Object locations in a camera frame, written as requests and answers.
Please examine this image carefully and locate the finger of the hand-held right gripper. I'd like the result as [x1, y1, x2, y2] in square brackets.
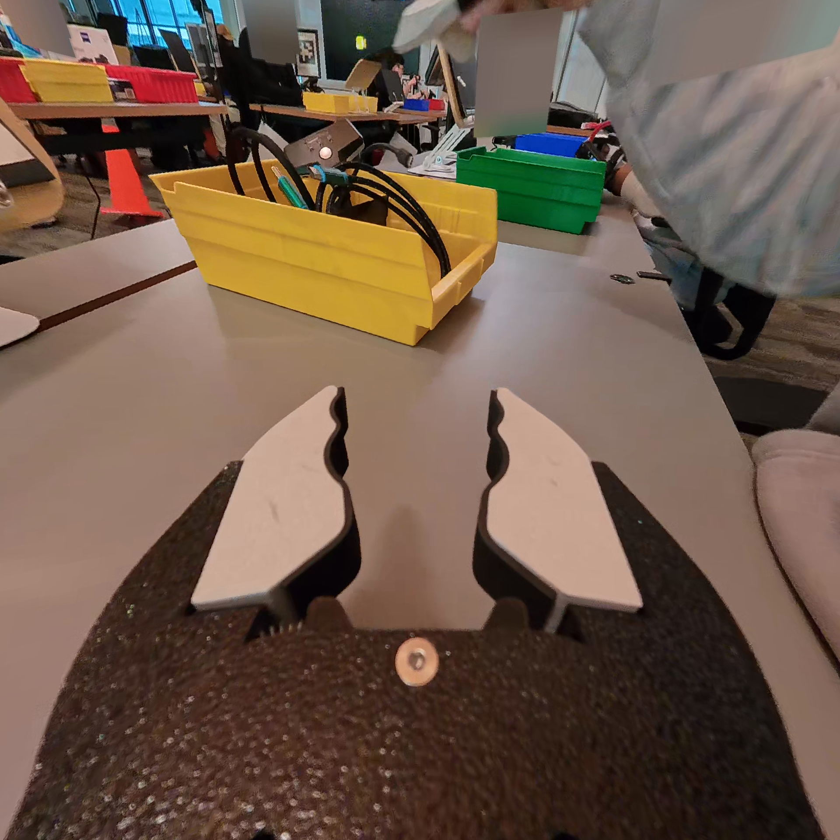
[392, 0, 477, 63]

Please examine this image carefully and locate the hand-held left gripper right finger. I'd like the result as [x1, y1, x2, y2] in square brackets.
[472, 387, 644, 634]

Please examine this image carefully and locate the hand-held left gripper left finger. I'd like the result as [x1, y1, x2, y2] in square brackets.
[189, 385, 363, 623]

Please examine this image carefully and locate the yellow plastic bin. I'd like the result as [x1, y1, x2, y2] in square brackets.
[150, 161, 500, 347]

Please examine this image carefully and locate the person's left forearm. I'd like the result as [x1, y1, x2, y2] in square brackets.
[752, 381, 840, 660]

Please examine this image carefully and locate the person's right forearm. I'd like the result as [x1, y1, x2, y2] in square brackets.
[570, 0, 657, 89]

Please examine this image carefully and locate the person's right hand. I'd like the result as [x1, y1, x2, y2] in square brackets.
[459, 0, 595, 34]

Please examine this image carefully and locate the plywood tablet stand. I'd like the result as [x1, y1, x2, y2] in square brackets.
[435, 45, 479, 133]

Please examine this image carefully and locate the small yellow bin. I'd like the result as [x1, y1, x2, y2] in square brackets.
[302, 91, 380, 114]

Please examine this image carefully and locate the dark grey hub box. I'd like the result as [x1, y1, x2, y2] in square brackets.
[285, 118, 366, 166]

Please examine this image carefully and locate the blue plastic bin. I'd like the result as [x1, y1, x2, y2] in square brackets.
[513, 133, 603, 159]

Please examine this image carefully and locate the green plastic bin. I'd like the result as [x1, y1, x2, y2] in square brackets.
[455, 146, 607, 236]

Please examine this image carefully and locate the black bin divider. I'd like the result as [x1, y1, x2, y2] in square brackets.
[327, 196, 389, 228]

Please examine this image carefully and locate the black office chair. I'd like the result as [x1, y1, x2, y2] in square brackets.
[681, 265, 779, 361]

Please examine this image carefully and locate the red storage bin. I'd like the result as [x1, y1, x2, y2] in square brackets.
[0, 56, 40, 105]
[105, 63, 199, 105]

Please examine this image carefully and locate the person's leg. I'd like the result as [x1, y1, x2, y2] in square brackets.
[646, 219, 731, 311]

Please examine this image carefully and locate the white flat board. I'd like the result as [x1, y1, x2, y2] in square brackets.
[0, 306, 42, 349]

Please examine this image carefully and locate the person's upper body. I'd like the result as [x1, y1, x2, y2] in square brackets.
[600, 39, 840, 300]

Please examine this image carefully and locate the orange traffic cone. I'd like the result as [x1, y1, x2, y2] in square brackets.
[98, 147, 165, 220]

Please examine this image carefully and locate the yellow storage bin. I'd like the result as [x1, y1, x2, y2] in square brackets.
[20, 59, 116, 105]

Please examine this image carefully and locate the wooden table with bins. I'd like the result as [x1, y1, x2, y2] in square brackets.
[7, 101, 228, 121]

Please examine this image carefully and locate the bent plywood stand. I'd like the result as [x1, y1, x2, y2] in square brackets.
[0, 98, 68, 232]

